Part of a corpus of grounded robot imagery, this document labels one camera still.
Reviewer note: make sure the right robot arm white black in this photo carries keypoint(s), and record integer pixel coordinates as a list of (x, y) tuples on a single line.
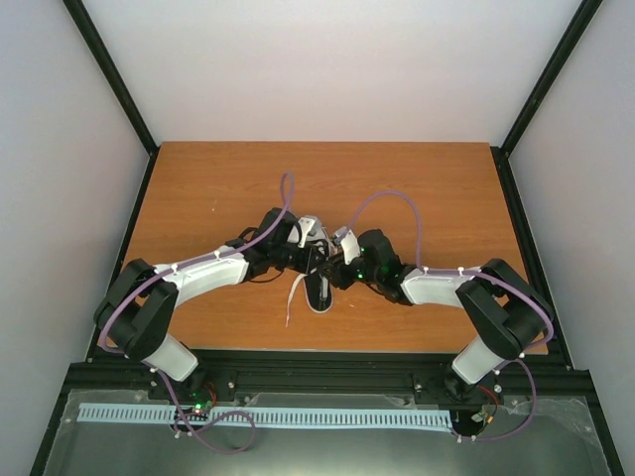
[(507, 314)]

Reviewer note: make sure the black white canvas sneaker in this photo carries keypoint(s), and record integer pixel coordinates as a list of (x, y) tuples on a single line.
[(317, 287)]

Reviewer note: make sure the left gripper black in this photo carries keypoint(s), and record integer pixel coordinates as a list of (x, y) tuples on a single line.
[(303, 268)]

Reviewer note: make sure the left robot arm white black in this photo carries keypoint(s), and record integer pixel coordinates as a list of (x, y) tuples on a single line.
[(137, 309)]

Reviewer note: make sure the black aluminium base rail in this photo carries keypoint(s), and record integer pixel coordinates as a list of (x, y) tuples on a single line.
[(237, 372)]

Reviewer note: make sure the right black frame post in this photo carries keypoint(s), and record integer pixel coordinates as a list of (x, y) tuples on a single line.
[(563, 50)]

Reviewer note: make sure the black frame post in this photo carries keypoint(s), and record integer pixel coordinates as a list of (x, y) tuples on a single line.
[(93, 40), (563, 50)]

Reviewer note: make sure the white shoelace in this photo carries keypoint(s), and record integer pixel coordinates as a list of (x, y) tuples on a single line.
[(296, 282)]

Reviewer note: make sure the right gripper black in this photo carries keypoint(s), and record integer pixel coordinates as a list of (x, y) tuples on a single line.
[(338, 278)]

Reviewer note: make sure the small circuit board with led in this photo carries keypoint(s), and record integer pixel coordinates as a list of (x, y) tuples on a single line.
[(204, 401)]

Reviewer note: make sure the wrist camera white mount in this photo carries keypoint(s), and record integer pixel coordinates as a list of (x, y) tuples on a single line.
[(310, 230), (344, 239)]

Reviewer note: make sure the left black frame post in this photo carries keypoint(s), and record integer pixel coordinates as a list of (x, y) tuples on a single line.
[(93, 40)]

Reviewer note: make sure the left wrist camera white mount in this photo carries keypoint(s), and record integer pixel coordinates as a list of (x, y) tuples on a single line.
[(310, 230)]

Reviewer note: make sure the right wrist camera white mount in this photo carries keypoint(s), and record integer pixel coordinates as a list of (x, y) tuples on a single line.
[(344, 239)]

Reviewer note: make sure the light blue slotted cable duct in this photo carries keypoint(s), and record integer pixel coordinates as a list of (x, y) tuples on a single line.
[(278, 418)]

